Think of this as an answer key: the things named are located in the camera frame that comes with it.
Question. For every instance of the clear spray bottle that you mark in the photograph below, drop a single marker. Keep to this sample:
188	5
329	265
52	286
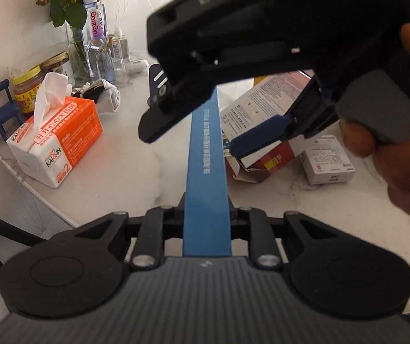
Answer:
120	48

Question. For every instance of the small white device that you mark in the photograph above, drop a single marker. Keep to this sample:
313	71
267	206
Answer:
136	66

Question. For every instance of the orange white tissue pack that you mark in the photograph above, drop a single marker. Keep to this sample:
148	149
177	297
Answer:
65	139

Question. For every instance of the blue medicine box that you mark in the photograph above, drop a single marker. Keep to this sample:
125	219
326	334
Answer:
206	172

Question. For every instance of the small white medicine box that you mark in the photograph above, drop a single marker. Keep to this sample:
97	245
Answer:
326	161

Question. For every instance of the rolled white cloth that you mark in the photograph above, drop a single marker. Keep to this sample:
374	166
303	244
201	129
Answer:
108	96

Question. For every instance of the white marble desktop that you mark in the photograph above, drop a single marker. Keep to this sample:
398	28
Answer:
136	186

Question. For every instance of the small blue toy chair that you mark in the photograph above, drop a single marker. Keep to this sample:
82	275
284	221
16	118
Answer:
2	114

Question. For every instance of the clear plastic water bottle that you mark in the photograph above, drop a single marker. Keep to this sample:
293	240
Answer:
97	43

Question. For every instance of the dark blue phone stand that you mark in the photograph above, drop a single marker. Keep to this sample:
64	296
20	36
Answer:
158	79

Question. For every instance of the yellow-lidded glass jar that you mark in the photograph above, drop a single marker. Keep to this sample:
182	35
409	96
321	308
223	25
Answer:
29	93

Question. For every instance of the person's right hand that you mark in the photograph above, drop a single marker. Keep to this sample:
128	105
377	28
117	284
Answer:
405	172

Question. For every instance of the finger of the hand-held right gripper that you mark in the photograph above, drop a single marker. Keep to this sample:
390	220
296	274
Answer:
161	125
258	138

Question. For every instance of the white red-bear medicine box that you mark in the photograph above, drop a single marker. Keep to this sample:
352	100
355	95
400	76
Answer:
255	104

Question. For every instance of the brown-lidded glass jar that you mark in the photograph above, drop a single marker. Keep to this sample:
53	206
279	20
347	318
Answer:
57	66

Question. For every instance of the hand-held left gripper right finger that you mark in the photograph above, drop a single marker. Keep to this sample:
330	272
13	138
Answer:
262	233

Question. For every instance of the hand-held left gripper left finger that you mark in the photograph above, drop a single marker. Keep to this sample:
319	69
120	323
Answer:
154	229

